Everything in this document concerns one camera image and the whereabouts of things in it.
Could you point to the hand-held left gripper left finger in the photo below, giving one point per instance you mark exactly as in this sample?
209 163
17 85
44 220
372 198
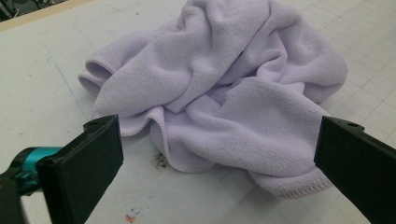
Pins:
81 168

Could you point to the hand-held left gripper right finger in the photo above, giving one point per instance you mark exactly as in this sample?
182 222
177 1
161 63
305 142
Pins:
358 165

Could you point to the lilac microfibre towel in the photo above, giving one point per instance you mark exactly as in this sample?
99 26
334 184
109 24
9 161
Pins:
218 93

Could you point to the white foam mat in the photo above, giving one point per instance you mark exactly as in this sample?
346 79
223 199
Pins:
46 93

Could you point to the light wooden table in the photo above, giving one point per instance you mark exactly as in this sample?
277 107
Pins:
31 17

